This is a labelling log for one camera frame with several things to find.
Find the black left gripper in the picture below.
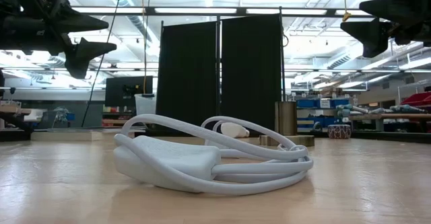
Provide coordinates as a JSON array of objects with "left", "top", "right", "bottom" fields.
[{"left": 0, "top": 0, "right": 118, "bottom": 79}]

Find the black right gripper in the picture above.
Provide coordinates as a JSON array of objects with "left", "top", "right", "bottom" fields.
[{"left": 339, "top": 0, "right": 431, "bottom": 59}]

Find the brass lamp socket wooden base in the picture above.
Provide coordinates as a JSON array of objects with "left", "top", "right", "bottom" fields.
[{"left": 259, "top": 101, "right": 316, "bottom": 147}]

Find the white LED lightbulb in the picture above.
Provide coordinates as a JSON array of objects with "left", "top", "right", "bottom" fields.
[{"left": 220, "top": 122, "right": 251, "bottom": 139}]

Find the black computer monitor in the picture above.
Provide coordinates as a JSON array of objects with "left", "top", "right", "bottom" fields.
[{"left": 104, "top": 75, "right": 154, "bottom": 108}]

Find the red storage bin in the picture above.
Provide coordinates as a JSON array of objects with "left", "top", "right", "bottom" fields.
[{"left": 400, "top": 91, "right": 431, "bottom": 107}]

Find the clear plastic storage bin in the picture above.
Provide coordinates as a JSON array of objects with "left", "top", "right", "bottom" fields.
[{"left": 134, "top": 94, "right": 158, "bottom": 116}]

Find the blue storage bin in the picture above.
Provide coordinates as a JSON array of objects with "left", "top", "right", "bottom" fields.
[
  {"left": 296, "top": 116, "right": 343, "bottom": 128},
  {"left": 331, "top": 98, "right": 351, "bottom": 108},
  {"left": 296, "top": 98, "right": 318, "bottom": 109}
]

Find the wooden workbench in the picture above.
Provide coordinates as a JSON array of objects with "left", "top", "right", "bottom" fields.
[{"left": 350, "top": 113, "right": 431, "bottom": 131}]

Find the wooden shelf board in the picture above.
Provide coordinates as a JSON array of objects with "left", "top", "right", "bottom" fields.
[{"left": 0, "top": 101, "right": 33, "bottom": 116}]

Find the yellow hanging cable plug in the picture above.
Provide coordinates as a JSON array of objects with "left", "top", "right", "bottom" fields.
[{"left": 341, "top": 0, "right": 353, "bottom": 22}]

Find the black aluminium table frame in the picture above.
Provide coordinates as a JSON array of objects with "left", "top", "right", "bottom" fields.
[{"left": 0, "top": 128, "right": 431, "bottom": 142}]

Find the white lamp power cord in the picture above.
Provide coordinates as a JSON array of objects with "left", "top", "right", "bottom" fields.
[{"left": 113, "top": 113, "right": 314, "bottom": 196}]

